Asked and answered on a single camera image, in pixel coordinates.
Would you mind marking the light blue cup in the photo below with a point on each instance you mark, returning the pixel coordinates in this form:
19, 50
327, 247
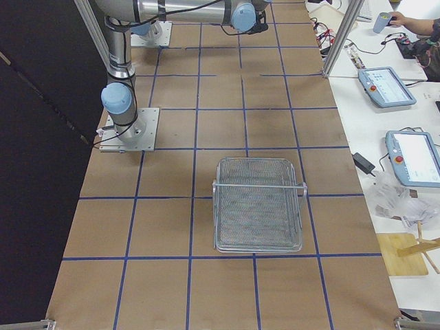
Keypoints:
381, 22

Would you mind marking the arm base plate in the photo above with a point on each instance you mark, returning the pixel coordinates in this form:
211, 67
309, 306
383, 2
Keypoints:
151, 35
140, 136

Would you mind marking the near teach pendant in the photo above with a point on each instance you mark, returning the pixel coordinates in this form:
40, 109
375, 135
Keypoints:
414, 158

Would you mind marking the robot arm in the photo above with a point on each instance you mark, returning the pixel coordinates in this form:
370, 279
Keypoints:
123, 18

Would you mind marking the black power adapter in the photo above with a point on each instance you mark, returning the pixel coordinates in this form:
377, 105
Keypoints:
363, 164

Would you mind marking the wooden board stand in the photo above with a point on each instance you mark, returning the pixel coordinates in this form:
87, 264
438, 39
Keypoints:
405, 254

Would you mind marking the aluminium frame post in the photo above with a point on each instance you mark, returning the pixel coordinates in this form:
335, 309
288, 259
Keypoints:
344, 30

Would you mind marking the teach pendant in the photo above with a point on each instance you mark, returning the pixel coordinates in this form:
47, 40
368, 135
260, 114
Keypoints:
414, 158
385, 88

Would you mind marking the far teach pendant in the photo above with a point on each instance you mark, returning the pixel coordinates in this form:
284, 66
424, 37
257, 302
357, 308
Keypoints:
385, 88

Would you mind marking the wire mesh shelf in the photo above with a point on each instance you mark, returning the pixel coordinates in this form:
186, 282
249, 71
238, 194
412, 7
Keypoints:
256, 206

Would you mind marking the person's hand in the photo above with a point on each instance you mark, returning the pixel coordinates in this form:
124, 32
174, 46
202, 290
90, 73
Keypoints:
398, 19

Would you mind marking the crumpled plastic bag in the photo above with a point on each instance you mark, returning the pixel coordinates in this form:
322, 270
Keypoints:
392, 200

